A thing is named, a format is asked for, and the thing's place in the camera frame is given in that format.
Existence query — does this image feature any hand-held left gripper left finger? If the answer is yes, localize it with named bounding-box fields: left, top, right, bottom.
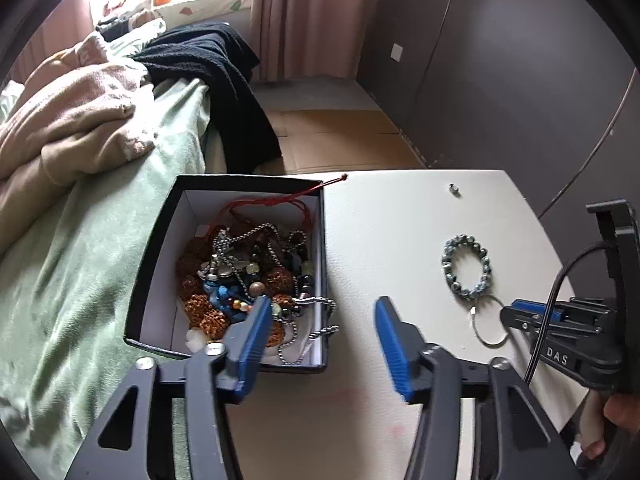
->
left=65, top=295, right=273, bottom=480

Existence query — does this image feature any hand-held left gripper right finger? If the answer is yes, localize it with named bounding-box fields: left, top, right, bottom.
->
left=375, top=296, right=583, bottom=480

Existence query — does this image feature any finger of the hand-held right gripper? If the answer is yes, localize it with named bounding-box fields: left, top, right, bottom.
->
left=510, top=299, right=568, bottom=318
left=500, top=305, right=566, bottom=346

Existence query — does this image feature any thin metal ring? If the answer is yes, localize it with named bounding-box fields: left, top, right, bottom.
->
left=469, top=294, right=511, bottom=347

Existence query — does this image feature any blue flower ornament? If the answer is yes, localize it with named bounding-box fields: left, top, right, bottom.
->
left=204, top=280, right=251, bottom=321

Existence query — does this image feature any brown seed bead bracelet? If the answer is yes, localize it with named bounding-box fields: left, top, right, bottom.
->
left=175, top=240, right=301, bottom=348

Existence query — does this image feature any silver ball chain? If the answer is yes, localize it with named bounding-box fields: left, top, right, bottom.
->
left=212, top=222, right=340, bottom=366

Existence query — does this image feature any blue grey bead bracelet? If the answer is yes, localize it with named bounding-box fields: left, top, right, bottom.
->
left=441, top=233, right=493, bottom=303

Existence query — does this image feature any dark bead bracelet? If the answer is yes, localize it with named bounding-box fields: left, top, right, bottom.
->
left=287, top=230, right=318, bottom=301

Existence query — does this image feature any black jewelry box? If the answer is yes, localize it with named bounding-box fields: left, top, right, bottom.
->
left=123, top=174, right=333, bottom=375

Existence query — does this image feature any red cord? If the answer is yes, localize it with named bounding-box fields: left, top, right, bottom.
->
left=215, top=174, right=349, bottom=226

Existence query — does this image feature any person's right hand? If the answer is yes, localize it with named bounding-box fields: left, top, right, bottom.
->
left=580, top=391, right=640, bottom=463

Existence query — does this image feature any green bed sheet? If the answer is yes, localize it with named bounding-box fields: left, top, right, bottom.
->
left=0, top=17, right=211, bottom=480

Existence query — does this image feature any flattened cardboard sheet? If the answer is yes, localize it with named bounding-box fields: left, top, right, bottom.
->
left=260, top=107, right=426, bottom=173

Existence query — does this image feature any dark brown wardrobe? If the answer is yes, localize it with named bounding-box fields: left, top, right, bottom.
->
left=415, top=0, right=640, bottom=221

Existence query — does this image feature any black knit blanket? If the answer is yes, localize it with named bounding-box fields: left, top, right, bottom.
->
left=132, top=22, right=283, bottom=173

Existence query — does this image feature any beige fleece blanket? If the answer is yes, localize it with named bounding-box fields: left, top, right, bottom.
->
left=0, top=30, right=158, bottom=251

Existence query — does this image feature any pink curtain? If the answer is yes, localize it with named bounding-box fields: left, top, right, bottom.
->
left=10, top=0, right=96, bottom=81
left=249, top=0, right=388, bottom=81

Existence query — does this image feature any leaf print sill cloth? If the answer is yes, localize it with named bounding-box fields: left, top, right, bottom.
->
left=150, top=0, right=253, bottom=26

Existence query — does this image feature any black cable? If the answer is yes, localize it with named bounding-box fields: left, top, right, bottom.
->
left=522, top=241, right=621, bottom=386

